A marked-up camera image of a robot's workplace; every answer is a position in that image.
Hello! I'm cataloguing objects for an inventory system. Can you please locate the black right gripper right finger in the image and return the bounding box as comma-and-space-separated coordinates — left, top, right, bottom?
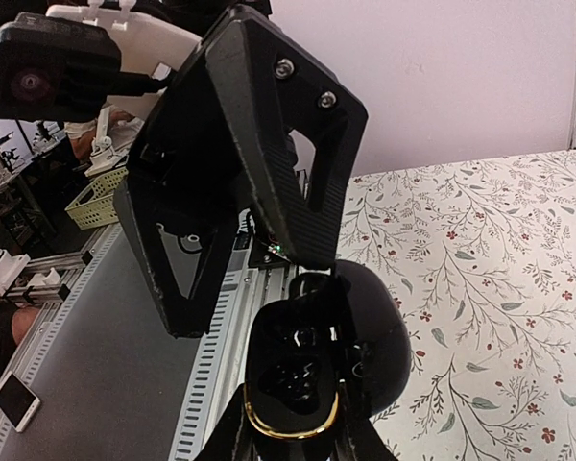
333, 400, 397, 461

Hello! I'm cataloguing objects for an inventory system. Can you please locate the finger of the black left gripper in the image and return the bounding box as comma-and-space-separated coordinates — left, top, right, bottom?
112, 63, 273, 338
205, 5, 368, 269

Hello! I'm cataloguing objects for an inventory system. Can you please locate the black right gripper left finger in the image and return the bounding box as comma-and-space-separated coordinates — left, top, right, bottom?
204, 384, 258, 461

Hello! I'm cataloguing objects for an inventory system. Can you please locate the black earbuds charging case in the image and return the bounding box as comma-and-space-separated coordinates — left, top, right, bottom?
245, 260, 411, 460

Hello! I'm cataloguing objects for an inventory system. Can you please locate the yellow green plastic basket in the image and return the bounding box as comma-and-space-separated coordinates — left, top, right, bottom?
65, 167, 128, 231

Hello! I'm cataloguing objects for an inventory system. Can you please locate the white smartphone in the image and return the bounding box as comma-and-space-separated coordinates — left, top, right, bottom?
0, 371, 41, 433

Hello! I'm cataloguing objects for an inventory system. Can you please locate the floral patterned table mat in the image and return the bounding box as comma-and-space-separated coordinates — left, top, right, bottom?
337, 150, 576, 460

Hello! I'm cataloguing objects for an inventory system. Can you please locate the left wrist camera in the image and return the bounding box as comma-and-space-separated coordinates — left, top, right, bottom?
0, 0, 207, 121

